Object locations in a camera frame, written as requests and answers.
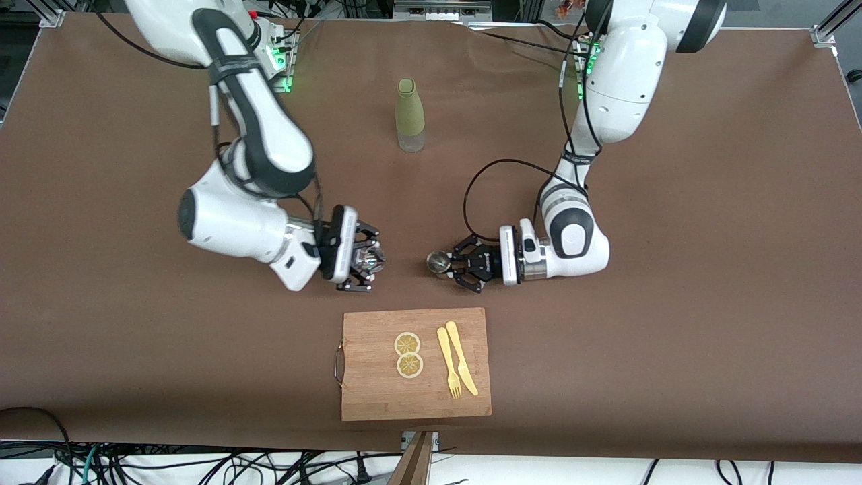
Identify grey power strip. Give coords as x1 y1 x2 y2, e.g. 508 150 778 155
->
393 0 493 22

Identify green sleeved glass bottle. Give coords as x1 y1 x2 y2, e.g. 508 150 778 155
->
395 78 426 154

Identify wooden cutting board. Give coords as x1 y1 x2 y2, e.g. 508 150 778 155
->
334 307 492 422

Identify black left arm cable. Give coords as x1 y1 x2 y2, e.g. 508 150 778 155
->
463 0 601 245

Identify brown table cover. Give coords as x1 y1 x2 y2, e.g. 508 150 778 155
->
0 12 862 465

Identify thick black floor cable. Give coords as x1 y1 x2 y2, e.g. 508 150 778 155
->
0 406 75 485

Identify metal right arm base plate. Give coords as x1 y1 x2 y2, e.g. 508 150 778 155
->
263 20 298 94

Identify wooden post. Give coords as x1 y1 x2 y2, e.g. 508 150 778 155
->
387 431 435 485

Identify yellow plastic fork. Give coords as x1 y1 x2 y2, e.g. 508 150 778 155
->
436 327 463 400

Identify clear glass cup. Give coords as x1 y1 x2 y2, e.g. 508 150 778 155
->
354 244 387 274

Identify yellow plastic knife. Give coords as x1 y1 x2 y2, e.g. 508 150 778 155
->
445 321 479 397

